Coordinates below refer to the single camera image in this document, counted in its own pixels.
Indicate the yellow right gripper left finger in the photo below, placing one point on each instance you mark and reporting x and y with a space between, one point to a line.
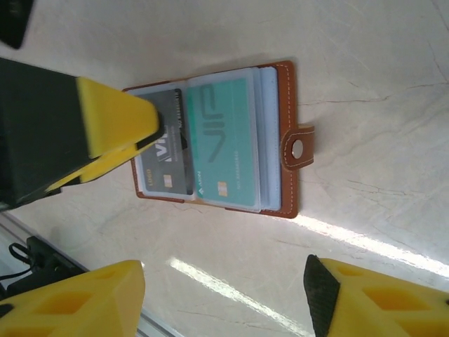
70 305

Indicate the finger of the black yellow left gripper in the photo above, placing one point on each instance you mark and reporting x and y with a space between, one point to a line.
52 119
105 165

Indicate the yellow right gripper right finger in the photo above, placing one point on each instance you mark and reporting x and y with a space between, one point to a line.
386 309

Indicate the grey black VIP card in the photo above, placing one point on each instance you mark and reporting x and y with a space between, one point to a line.
168 172

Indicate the teal VIP card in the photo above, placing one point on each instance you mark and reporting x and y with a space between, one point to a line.
228 140

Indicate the brown leather card holder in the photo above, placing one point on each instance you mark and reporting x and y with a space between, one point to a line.
287 105

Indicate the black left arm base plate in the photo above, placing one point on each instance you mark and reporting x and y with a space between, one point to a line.
52 267

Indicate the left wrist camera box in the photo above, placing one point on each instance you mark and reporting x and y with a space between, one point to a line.
14 21

